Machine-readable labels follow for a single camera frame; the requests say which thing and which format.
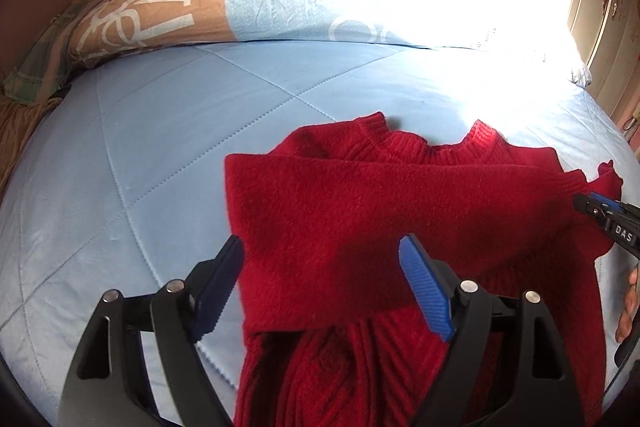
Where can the person's right hand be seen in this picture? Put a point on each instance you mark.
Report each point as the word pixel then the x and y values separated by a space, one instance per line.
pixel 631 299

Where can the small item on bed edge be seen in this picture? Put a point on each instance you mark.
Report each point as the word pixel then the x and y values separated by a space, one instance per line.
pixel 581 76

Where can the brown satin sheet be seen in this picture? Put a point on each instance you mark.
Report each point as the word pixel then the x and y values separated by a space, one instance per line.
pixel 17 124

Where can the orange and blue pillow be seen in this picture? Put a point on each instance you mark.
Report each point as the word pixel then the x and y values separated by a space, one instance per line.
pixel 116 27

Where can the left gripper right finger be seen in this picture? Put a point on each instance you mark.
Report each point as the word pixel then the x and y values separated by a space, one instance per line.
pixel 506 364

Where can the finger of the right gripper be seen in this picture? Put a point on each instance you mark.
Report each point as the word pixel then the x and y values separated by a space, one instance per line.
pixel 618 220

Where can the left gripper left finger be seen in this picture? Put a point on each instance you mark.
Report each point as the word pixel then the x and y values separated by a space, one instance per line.
pixel 108 384

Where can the red knit sweater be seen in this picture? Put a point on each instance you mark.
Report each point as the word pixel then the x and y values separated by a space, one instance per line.
pixel 333 333

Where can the cream decorated wardrobe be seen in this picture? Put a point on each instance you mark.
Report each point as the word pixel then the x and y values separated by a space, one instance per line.
pixel 606 33

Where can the light blue quilted bedspread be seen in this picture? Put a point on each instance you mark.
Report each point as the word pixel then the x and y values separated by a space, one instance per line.
pixel 121 186

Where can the green plaid pillow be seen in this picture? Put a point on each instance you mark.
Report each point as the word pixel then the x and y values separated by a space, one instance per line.
pixel 47 65

